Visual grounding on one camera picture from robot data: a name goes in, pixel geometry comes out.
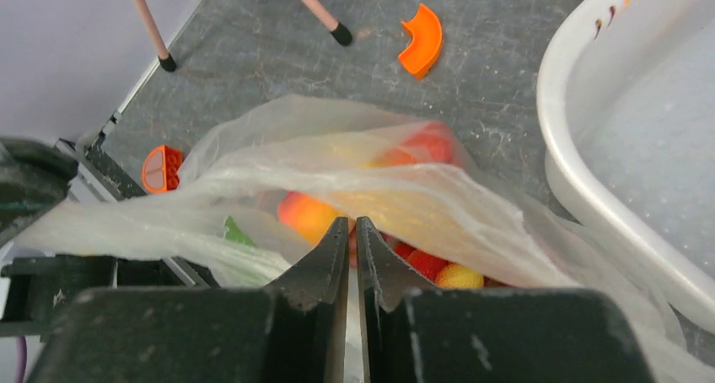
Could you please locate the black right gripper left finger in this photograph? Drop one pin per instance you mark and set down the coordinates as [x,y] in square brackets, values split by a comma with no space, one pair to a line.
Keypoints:
[292,330]

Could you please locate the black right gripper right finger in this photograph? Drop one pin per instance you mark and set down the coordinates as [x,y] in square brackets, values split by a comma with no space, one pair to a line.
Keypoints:
[416,332]

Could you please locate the translucent plastic bag with fruits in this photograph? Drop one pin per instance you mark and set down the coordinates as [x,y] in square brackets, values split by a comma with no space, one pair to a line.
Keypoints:
[415,182]

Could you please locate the red yellow fruit bunch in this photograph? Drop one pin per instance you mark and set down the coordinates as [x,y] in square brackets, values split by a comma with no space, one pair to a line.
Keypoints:
[444,274]

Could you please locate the orange fake peach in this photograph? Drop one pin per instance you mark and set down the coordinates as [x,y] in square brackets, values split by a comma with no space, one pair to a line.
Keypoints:
[307,216]

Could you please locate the orange curved block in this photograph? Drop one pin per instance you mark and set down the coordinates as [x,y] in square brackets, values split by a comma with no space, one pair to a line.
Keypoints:
[425,44]

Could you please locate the white plastic basin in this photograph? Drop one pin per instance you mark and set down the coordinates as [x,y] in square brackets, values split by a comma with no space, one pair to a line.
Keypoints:
[625,100]

